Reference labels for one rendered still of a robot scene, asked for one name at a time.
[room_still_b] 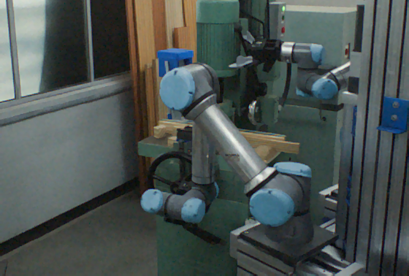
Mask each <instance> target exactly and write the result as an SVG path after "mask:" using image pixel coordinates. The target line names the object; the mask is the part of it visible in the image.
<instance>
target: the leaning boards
mask: <svg viewBox="0 0 409 276"><path fill-rule="evenodd" d="M196 1H197V0H126V23H127V32H128V41H129V58H130V68H131V85H132V93H133V103H134V120H135V129H136V139H137V156H138V164H139V191H140V200H141V197H142V195H143V194H144V193H145V192H146V191H147V190H148V188H147V173H148V169H149V167H150V165H151V163H152V162H153V160H154V159H155V158H151V157H146V156H139V153H138V142H139V141H142V140H144V139H146V138H148V137H151V136H153V135H154V126H158V122H159V121H161V119H166V120H168V117H167V114H169V113H168V107H167V106H166V105H164V103H163V101H162V100H161V97H160V93H159V89H160V83H161V80H162V78H163V77H159V75H158V58H157V52H158V51H161V50H168V49H172V48H174V49H183V50H193V57H192V63H196Z"/></svg>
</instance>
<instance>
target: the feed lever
mask: <svg viewBox="0 0 409 276"><path fill-rule="evenodd" d="M242 29H243V27H242V25H241V24H240V23H237V24H235V25H234V31H235V32H236V33H238V35H239V37H240V40H241V43H242V46H243V48H244V51H245V53H246V57H248V56H250V55H249V53H248V50H247V47H246V43H245V40H244V37H243V35H242ZM251 71H252V73H253V76H254V79H255V83H254V84H253V87H252V92H253V95H257V96H265V95H266V93H267V84H266V83H262V82H259V79H258V77H257V74H256V71H255V69H254V67H253V68H251Z"/></svg>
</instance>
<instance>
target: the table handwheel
mask: <svg viewBox="0 0 409 276"><path fill-rule="evenodd" d="M172 158H176V159H183V160H184V161H187V162H188V163H190V164H191V165H192V156H190V155H189V154H187V153H183V152H179V151H169V152H165V153H162V154H161V155H159V156H157V157H156V158H155V159H154V160H153V162H152V163H151V165H150V167H149V169H148V173H147V188H148V190H152V189H153V190H155V187H154V178H155V179H157V180H159V181H161V182H163V183H166V184H167V185H170V191H171V192H172V193H173V194H175V192H176V190H177V189H178V187H179V185H180V184H181V183H182V181H183V180H185V181H189V182H190V179H191V178H192V173H191V174H190V175H189V176H187V177H184V178H178V179H176V180H174V181H173V182H172V181H170V180H167V179H165V178H162V177H160V176H156V175H155V172H156V167H157V166H158V165H159V164H160V163H161V162H162V161H164V160H166V159H172ZM210 205H211V203H210V204H209V205H207V206H206V209H205V213H206V212H207V211H208V210H209V209H210Z"/></svg>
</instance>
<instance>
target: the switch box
mask: <svg viewBox="0 0 409 276"><path fill-rule="evenodd" d="M283 7H284V8H285V9H284V13H283V14H281V13H282V12H283V10H282V8H283ZM282 15H284V20H282ZM281 21H283V23H281ZM283 26H284V27H285V28H286V3H285V2H272V3H270V39H283V38H285V32H284V34H282V32H281V29H282V27H283ZM281 34H282V35H283V36H280V35H281ZM265 35H267V9H266V33H265Z"/></svg>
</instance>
